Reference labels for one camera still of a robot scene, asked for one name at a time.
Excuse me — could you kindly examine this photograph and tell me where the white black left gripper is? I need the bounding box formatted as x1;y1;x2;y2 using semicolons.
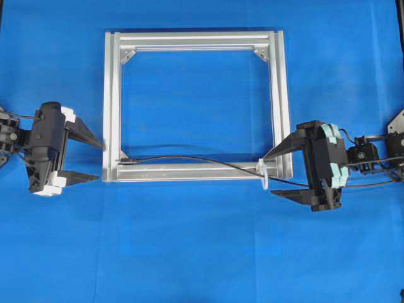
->
27;107;104;196

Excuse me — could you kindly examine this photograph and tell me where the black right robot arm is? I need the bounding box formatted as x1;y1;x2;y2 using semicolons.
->
266;121;403;211

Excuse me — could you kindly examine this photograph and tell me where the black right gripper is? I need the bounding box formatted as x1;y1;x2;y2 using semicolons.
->
264;121;349;211

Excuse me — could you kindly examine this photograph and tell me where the black wire with plug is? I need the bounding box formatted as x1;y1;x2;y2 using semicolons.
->
115;155;398;187

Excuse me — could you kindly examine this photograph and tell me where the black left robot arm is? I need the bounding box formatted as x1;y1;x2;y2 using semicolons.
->
1;102;103;197

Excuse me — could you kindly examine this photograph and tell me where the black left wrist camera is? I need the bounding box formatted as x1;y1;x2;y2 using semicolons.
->
27;102;66;193

